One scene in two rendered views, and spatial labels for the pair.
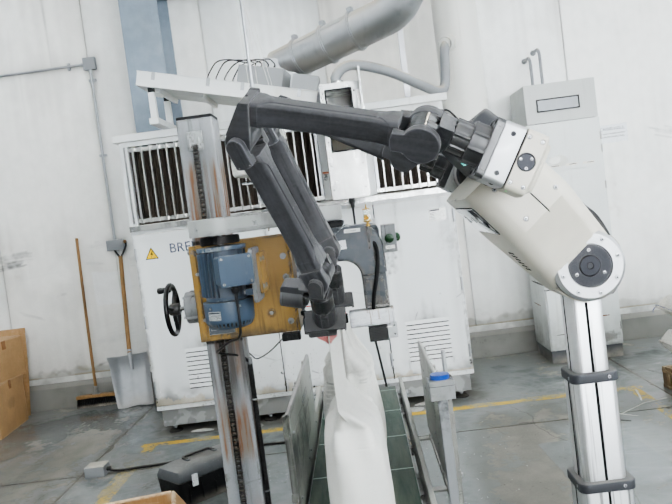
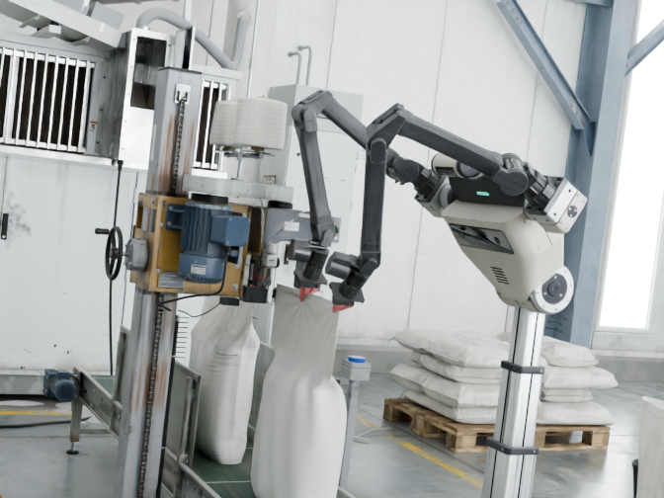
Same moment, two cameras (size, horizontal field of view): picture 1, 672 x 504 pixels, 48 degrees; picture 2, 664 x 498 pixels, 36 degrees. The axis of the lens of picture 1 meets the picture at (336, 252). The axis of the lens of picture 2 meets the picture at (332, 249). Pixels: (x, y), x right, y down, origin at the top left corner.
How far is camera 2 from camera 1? 1.68 m
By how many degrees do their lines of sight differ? 28
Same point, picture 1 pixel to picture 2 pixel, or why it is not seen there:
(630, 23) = (395, 48)
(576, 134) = (335, 148)
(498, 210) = (524, 237)
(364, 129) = (476, 160)
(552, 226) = (547, 256)
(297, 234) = (378, 220)
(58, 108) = not seen: outside the picture
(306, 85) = (108, 20)
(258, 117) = (406, 128)
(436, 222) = not seen: hidden behind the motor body
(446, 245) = not seen: hidden behind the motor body
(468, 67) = (260, 49)
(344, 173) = (137, 132)
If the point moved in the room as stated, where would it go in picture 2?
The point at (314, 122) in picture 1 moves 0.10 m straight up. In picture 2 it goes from (445, 144) to (449, 107)
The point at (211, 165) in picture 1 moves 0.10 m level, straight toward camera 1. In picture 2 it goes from (191, 122) to (206, 122)
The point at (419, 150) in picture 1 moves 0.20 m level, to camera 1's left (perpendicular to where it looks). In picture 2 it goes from (512, 186) to (451, 177)
